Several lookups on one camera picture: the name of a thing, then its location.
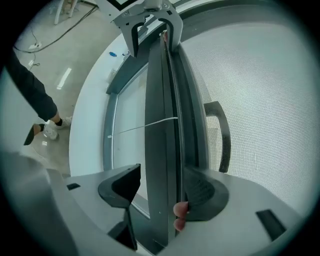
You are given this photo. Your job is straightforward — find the person's dark trousers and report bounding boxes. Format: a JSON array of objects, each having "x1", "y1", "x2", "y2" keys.
[{"x1": 3, "y1": 48, "x2": 59, "y2": 147}]

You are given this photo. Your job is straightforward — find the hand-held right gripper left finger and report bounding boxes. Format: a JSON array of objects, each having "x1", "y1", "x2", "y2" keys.
[{"x1": 63, "y1": 163, "x2": 156, "y2": 256}]

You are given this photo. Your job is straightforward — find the person's white sneaker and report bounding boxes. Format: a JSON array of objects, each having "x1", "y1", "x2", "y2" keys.
[
  {"x1": 44, "y1": 123, "x2": 59, "y2": 140},
  {"x1": 56, "y1": 116, "x2": 73, "y2": 130}
]

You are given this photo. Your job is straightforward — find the thin white pull cord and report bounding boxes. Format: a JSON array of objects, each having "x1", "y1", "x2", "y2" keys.
[{"x1": 106, "y1": 116, "x2": 179, "y2": 139}]

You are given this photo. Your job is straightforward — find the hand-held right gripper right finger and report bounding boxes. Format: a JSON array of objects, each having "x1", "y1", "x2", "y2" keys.
[{"x1": 174, "y1": 167, "x2": 309, "y2": 256}]

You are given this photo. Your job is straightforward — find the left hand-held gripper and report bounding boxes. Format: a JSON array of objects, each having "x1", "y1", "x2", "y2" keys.
[{"x1": 96, "y1": 0, "x2": 185, "y2": 59}]

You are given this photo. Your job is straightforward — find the black window handle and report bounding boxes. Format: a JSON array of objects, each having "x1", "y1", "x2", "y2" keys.
[{"x1": 203, "y1": 100, "x2": 232, "y2": 174}]

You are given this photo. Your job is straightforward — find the person's right hand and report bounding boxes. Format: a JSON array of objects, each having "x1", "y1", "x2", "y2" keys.
[{"x1": 173, "y1": 201, "x2": 190, "y2": 232}]

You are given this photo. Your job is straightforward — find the white table leg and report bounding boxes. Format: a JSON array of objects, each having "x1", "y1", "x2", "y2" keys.
[{"x1": 53, "y1": 0, "x2": 63, "y2": 26}]

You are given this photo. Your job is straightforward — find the dark grey sliding door frame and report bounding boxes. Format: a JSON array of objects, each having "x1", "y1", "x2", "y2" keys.
[{"x1": 102, "y1": 4, "x2": 283, "y2": 255}]

